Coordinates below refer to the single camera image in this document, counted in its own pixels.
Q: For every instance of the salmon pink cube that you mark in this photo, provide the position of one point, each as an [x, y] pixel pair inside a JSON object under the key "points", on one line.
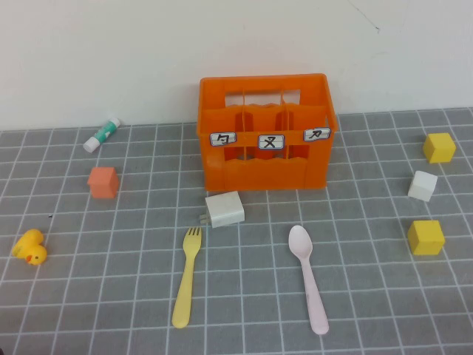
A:
{"points": [[103, 185]]}

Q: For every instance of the paper label with spoon character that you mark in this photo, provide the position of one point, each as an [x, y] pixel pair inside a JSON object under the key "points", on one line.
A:
{"points": [[222, 139]]}

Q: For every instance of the green and white glue stick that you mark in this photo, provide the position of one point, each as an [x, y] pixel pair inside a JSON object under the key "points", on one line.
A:
{"points": [[101, 135]]}

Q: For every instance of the orange plastic cutlery holder crate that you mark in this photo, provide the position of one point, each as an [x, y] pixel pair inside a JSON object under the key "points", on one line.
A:
{"points": [[266, 177]]}

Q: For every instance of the paper label with fork character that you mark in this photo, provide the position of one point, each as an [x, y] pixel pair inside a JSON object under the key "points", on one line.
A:
{"points": [[271, 142]]}

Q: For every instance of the grey grid tablecloth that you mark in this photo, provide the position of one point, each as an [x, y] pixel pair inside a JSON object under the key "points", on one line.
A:
{"points": [[111, 296]]}

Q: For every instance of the pink plastic spoon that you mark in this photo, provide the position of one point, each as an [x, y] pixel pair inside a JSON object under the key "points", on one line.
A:
{"points": [[300, 244]]}

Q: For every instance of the paper label with knife character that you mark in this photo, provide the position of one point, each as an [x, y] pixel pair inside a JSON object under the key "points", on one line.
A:
{"points": [[317, 134]]}

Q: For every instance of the yellow plastic fork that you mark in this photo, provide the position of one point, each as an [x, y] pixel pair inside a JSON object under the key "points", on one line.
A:
{"points": [[184, 288]]}

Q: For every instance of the white cube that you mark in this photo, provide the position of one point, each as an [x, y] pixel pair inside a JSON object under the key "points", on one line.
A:
{"points": [[423, 185]]}

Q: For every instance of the yellow rubber duck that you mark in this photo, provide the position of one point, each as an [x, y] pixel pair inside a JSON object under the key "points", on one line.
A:
{"points": [[31, 247]]}

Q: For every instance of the white power adapter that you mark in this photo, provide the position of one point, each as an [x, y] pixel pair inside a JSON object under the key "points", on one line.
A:
{"points": [[225, 211]]}

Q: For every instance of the yellow cube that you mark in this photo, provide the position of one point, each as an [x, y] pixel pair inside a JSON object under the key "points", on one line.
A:
{"points": [[426, 238], [439, 148]]}

